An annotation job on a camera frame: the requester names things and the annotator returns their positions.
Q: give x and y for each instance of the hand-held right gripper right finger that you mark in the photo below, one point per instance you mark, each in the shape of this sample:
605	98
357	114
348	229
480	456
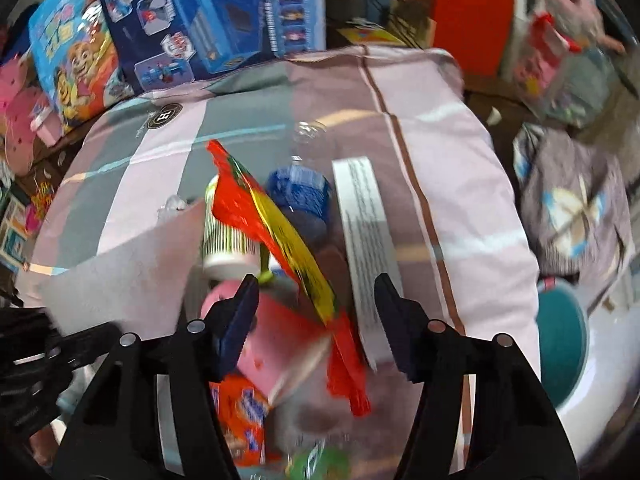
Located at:
400	332

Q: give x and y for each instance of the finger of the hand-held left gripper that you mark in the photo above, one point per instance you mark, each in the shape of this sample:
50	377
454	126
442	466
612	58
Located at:
85	342

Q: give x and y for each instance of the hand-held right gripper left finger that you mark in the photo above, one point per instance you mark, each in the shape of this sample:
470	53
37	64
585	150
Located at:
235	327

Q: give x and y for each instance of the pink carton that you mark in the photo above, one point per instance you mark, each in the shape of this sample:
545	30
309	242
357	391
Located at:
285	340

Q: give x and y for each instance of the white green cup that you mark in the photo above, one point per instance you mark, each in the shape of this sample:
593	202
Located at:
225	250

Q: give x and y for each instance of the orange snack packet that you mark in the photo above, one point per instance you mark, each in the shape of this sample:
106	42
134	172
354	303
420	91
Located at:
240	410

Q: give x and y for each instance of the grey translucent plastic bag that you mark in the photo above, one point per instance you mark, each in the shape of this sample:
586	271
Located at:
125	270

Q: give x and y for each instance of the red yellow snack wrapper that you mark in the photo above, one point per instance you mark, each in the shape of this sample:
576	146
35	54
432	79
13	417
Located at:
240	205

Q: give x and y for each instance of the white paper strip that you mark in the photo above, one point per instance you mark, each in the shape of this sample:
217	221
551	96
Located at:
360	210

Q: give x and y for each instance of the blue label plastic bottle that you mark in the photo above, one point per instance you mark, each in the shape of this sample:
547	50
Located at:
300	190

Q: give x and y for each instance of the colourful toy box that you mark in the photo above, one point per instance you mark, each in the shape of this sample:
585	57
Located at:
15	240

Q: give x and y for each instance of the striped pink grey blanket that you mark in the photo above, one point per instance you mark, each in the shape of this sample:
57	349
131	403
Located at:
150	195

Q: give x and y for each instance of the grey printed cloth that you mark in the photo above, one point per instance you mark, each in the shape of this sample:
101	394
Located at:
570	200

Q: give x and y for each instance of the pink toy box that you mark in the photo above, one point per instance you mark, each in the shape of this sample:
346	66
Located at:
20	115

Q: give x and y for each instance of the cartoon puppy bag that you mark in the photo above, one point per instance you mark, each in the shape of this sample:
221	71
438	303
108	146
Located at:
75	70

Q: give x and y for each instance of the yellow red flat box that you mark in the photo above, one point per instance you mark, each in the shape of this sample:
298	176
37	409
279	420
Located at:
370	35

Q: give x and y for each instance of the clear toy package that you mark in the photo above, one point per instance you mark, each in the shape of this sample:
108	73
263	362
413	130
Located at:
565	80

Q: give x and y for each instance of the blue toy box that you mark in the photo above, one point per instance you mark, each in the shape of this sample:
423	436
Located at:
210	25

